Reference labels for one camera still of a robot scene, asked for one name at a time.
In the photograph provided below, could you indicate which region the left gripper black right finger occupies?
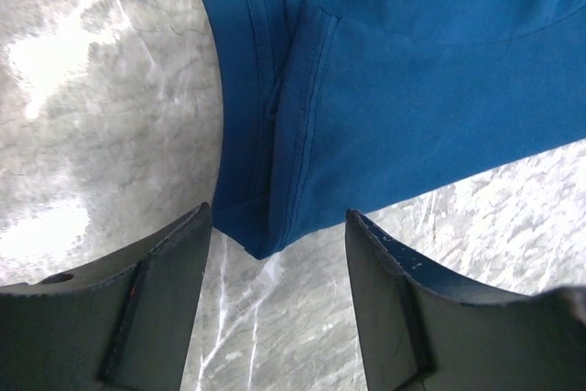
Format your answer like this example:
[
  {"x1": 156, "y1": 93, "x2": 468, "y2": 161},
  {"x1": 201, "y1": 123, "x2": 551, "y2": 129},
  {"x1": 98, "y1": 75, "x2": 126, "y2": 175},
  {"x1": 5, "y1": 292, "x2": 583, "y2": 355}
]
[{"x1": 345, "y1": 211, "x2": 585, "y2": 390}]

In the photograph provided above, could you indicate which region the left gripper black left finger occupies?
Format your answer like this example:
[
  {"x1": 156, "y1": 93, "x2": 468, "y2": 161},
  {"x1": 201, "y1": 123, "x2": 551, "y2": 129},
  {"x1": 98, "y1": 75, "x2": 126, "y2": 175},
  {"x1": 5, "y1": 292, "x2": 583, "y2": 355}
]
[{"x1": 1, "y1": 204, "x2": 212, "y2": 390}]

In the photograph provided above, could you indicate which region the blue mickey mouse t-shirt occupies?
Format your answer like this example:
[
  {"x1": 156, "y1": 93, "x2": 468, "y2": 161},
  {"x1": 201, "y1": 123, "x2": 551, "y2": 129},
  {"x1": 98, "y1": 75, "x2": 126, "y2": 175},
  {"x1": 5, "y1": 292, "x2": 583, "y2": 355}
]
[{"x1": 202, "y1": 0, "x2": 585, "y2": 259}]

